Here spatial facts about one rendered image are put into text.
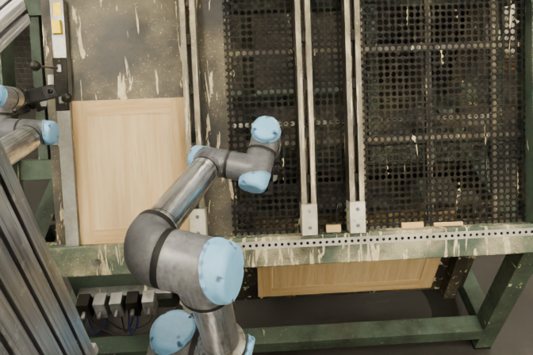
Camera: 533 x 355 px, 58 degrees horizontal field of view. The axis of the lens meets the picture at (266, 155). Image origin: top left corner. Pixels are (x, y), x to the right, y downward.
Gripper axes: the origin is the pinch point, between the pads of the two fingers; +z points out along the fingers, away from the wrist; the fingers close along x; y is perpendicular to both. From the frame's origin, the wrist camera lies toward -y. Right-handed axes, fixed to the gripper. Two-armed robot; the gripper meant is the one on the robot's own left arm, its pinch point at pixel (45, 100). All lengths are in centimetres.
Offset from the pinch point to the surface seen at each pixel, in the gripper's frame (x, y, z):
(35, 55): -21.1, 2.7, 17.1
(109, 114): 12.2, -16.6, 10.3
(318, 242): 90, -73, 7
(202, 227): 67, -34, 5
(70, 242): 53, 16, 8
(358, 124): 53, -105, 5
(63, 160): 22.2, 5.9, 8.2
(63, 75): -7.4, -7.2, 7.1
